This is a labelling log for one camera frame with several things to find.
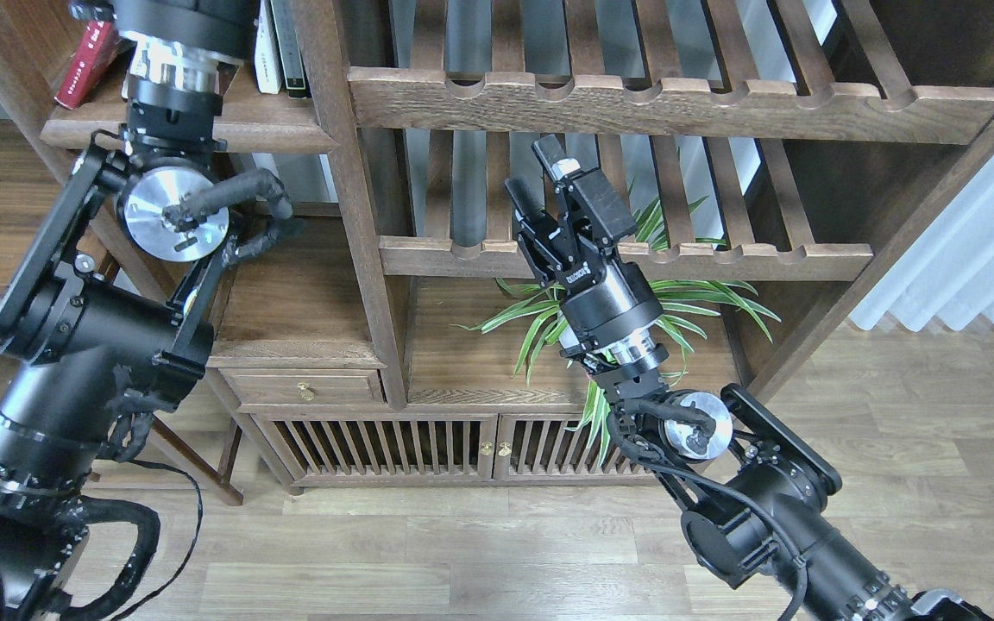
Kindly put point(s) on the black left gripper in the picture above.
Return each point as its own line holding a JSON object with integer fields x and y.
{"x": 180, "y": 46}

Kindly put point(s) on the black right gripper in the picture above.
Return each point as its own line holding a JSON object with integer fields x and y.
{"x": 607, "y": 302}

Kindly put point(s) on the red book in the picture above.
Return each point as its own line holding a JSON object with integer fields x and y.
{"x": 97, "y": 49}

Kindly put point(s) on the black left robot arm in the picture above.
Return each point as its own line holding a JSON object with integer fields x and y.
{"x": 97, "y": 361}

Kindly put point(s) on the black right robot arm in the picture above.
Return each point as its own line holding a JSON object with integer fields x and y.
{"x": 752, "y": 492}

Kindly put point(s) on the white upright book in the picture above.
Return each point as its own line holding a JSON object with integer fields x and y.
{"x": 267, "y": 63}

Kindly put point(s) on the dark upright book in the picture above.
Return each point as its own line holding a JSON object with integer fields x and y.
{"x": 292, "y": 65}

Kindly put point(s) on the green spider plant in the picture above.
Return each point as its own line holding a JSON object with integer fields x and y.
{"x": 695, "y": 302}

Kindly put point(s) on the white plant pot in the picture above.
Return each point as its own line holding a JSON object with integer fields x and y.
{"x": 570, "y": 344}

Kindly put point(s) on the dark wooden bookshelf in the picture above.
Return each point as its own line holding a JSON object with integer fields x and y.
{"x": 800, "y": 146}

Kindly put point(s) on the brass cabinet door knobs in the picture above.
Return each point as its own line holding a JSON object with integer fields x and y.
{"x": 502, "y": 449}

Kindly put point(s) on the brass drawer knob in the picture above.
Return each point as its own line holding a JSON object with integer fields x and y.
{"x": 306, "y": 393}

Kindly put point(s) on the white curtain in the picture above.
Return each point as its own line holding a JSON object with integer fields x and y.
{"x": 947, "y": 276}

